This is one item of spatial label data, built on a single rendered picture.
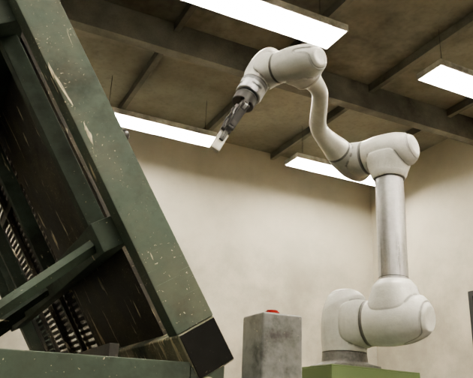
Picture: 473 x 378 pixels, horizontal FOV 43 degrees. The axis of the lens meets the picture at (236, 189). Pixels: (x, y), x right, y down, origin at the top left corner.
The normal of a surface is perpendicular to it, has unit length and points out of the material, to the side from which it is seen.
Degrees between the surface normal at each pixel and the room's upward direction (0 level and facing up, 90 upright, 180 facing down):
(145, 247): 90
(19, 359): 90
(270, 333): 90
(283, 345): 90
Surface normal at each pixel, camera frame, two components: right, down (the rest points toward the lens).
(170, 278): 0.43, -0.30
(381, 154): -0.62, -0.24
